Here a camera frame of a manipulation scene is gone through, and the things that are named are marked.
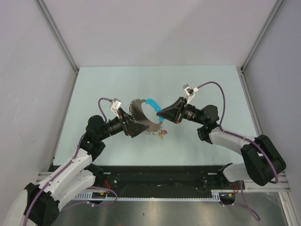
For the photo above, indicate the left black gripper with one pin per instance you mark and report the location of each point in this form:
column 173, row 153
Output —
column 132, row 129

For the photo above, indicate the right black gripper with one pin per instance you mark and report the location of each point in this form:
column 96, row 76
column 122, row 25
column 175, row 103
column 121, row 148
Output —
column 175, row 111

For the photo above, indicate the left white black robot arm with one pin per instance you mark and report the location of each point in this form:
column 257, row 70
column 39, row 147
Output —
column 46, row 199

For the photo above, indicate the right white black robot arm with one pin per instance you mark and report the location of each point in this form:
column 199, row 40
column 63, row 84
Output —
column 262, row 163

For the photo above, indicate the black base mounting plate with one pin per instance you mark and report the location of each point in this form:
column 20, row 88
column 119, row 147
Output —
column 162, row 182

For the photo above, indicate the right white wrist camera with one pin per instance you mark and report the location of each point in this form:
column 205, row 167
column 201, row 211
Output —
column 190, row 92

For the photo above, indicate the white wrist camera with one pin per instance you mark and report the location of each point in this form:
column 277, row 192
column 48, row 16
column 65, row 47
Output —
column 190, row 92
column 115, row 105

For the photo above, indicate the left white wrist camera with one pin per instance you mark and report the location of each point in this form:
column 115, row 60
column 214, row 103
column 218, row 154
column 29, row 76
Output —
column 115, row 105

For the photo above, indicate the right aluminium frame post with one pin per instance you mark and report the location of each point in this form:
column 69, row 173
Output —
column 263, row 32

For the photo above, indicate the aluminium frame post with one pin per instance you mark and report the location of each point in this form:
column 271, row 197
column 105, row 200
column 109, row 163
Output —
column 57, row 34
column 263, row 32

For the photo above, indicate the left aluminium frame post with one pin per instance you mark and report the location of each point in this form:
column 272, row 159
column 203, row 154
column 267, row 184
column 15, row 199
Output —
column 57, row 34

